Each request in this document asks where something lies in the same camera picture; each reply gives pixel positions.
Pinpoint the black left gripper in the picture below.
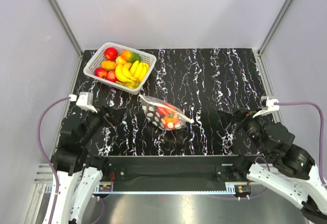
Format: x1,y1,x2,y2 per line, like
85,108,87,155
79,103,127,146

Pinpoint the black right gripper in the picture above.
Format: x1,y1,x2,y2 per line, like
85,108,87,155
216,107,271,158

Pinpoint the clear dotted zip top bag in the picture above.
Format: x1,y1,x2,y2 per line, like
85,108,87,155
138,94,194,131

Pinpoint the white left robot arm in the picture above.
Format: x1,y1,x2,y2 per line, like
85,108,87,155
43,106,126,223

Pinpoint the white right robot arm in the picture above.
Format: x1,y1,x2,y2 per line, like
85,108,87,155
218,109,326,223

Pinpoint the small red apple middle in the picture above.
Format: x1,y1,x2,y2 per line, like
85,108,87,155
106,70,117,83

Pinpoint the small red apple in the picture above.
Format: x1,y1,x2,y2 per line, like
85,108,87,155
94,67,107,79
106,70,117,83

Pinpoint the yellow banana bunch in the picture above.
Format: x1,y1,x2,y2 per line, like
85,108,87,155
114,61,150,89

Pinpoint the small red apple front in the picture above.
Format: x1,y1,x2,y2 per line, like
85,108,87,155
94,67,107,79

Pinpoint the white plastic fruit basket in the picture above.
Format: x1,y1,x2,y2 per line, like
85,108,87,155
83,42,156,94

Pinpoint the green orange mango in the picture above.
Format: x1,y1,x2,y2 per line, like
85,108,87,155
120,50,142,63

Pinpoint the red apple back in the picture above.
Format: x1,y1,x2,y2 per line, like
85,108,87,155
104,47,119,61

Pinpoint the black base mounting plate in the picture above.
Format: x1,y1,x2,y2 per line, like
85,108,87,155
102,156,254,181

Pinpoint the right connector board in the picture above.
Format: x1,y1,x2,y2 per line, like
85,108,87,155
236,184,251,193

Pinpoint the connector board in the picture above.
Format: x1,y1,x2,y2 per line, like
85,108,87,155
236,184,251,193
98,183,113,192

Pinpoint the left connector board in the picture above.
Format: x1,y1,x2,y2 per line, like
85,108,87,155
98,183,113,192

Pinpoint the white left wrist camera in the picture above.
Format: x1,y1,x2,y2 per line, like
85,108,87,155
68,92,98,113

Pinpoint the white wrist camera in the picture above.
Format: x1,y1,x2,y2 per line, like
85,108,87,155
68,92,98,113
253,96,279,118

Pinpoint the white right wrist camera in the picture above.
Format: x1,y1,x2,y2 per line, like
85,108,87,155
253,96,279,118

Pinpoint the aluminium front rail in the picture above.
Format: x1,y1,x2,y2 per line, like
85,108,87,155
33,164,311,195

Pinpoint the left aluminium frame post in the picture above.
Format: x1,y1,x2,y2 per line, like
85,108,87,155
37,0,84,54

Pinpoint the aluminium frame post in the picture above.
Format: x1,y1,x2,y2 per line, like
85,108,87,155
37,0,84,54
258,0,294,56

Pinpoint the right aluminium frame post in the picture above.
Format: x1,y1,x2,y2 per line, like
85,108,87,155
258,0,294,56

